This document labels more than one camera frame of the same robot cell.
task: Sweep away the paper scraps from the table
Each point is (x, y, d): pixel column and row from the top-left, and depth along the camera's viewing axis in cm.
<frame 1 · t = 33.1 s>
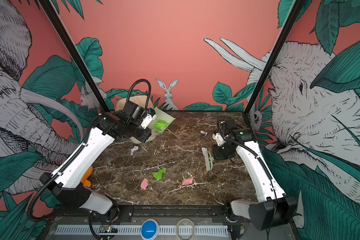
left hand: (148, 131, 71), fingers closed
right hand: (213, 154, 73), fingers closed
pale green dustpan: (163, 115, 78), point 32 cm above the table
large green paper scrap: (158, 175, 88), point 2 cm above the table
small green paper scrap: (160, 124, 73), point 33 cm above the table
pink paper scrap left: (144, 184, 86), on the table
pink paper scrap right: (189, 181, 86), on the table
white paper scrap far: (203, 132, 110), on the table
white crumpled scrap left: (135, 148, 100), on the table

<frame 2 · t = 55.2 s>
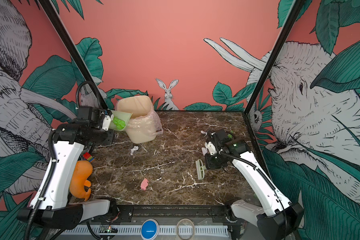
left hand: (110, 133, 70), fingers closed
right hand: (204, 164, 72), fingers closed
pale green dustpan: (125, 116, 75), point 33 cm above the table
large green paper scrap: (119, 123, 74), point 31 cm above the table
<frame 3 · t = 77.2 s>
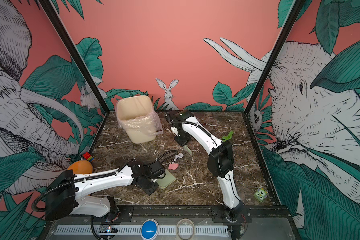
left hand: (152, 187, 78), fingers closed
right hand: (183, 141, 85), fingers closed
pale green dustpan: (168, 181, 85), point 2 cm above the table
pink paper scrap left: (173, 166, 92), on the table
white crumpled scrap left: (175, 159, 95), on the table
small green toy figure: (260, 194, 81), point 2 cm above the table
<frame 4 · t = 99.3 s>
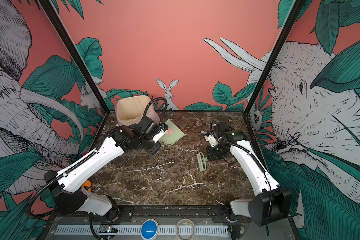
left hand: (157, 143, 73), fingers closed
right hand: (206, 155, 76), fingers closed
pale green dustpan: (173, 134, 77), point 26 cm above the table
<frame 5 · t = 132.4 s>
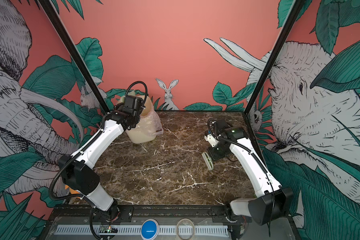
left hand: (113, 105, 75), fingers closed
right hand: (211, 154, 75), fingers closed
